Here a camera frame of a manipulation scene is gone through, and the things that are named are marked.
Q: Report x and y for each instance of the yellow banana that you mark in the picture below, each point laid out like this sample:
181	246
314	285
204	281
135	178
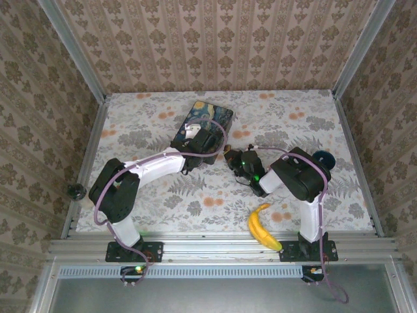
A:
259	228

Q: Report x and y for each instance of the aluminium right frame post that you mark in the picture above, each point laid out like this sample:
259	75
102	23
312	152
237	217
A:
361	49

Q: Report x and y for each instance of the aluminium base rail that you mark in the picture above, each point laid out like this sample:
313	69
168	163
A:
211	247

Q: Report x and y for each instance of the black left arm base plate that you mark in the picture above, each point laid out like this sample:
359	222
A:
153	251

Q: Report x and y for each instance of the aluminium left frame post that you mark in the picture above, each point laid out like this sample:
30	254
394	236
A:
75	55

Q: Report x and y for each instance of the starry night print box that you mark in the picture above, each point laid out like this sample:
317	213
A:
211	112

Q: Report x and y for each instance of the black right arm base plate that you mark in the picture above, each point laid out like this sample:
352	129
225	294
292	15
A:
327	251

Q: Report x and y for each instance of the floral fern print tablecloth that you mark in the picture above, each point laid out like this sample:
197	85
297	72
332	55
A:
228	202

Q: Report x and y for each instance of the aluminium left side rail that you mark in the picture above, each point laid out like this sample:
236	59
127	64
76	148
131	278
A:
87	156

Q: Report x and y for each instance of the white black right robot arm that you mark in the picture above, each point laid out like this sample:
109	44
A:
311	218

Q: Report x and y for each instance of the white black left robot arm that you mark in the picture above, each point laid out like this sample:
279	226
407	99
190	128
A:
156	163

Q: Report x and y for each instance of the dark blue mug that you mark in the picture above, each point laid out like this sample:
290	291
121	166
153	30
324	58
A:
327	159

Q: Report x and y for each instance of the aluminium right side rail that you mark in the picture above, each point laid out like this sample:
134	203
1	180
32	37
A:
357	163

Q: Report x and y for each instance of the grey metal panel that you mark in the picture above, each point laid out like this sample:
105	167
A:
195	296

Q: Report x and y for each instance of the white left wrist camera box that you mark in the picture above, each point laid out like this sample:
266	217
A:
193	128

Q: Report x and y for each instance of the aluminium frame post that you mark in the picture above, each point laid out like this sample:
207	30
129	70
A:
75	55
361	49

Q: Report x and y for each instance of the black capped white bottle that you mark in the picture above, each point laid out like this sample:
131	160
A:
75	190

